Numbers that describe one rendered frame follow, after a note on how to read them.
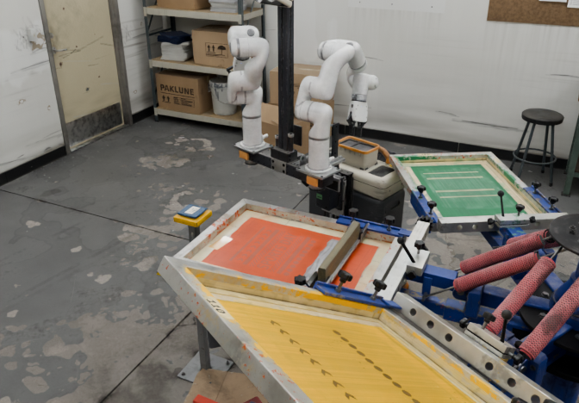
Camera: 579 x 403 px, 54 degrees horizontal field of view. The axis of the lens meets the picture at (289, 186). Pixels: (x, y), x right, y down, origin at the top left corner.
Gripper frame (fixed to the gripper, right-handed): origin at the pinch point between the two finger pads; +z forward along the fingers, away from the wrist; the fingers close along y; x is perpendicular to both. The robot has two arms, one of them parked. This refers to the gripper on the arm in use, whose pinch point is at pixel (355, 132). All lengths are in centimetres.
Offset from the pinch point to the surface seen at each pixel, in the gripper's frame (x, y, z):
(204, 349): 46, -47, 119
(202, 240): 6, -82, 50
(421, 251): -69, -37, 41
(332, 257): -47, -62, 46
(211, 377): 42, -44, 134
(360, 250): -39, -35, 47
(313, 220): -12, -37, 40
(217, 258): -4, -82, 55
